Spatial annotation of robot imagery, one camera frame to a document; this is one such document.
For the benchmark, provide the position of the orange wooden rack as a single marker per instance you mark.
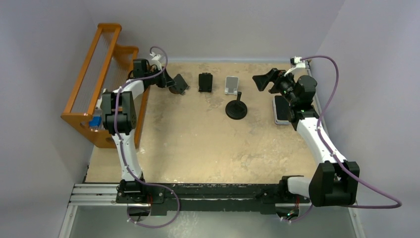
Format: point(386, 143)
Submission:
point(106, 66)

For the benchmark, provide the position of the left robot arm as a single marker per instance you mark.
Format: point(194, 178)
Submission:
point(119, 114)

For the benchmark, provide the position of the aluminium frame rail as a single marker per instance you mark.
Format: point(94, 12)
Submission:
point(104, 194)

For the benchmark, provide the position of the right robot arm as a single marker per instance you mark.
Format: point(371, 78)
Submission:
point(334, 182)

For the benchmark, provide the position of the blue block in rack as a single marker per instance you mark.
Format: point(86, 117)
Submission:
point(95, 122)

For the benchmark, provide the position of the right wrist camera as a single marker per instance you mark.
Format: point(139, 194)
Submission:
point(296, 63)

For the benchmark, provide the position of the black round base stand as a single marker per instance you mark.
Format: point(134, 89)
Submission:
point(236, 109)

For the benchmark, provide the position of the white smartphone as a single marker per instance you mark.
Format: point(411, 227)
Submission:
point(280, 110)

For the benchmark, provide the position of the white item in rack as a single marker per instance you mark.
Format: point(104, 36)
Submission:
point(99, 100)

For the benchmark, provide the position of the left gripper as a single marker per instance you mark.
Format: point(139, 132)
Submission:
point(165, 79)

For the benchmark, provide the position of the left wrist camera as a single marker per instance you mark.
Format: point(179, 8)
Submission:
point(156, 61)

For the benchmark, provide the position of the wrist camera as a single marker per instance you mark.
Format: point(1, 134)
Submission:
point(156, 61)
point(296, 63)

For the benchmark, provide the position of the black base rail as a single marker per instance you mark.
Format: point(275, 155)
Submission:
point(160, 198)

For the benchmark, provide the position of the silver phone stand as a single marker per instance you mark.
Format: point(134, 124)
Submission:
point(231, 85)

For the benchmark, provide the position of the black folding phone stand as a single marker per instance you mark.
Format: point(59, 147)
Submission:
point(205, 82)

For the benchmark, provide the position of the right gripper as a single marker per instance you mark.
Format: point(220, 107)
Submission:
point(262, 81)

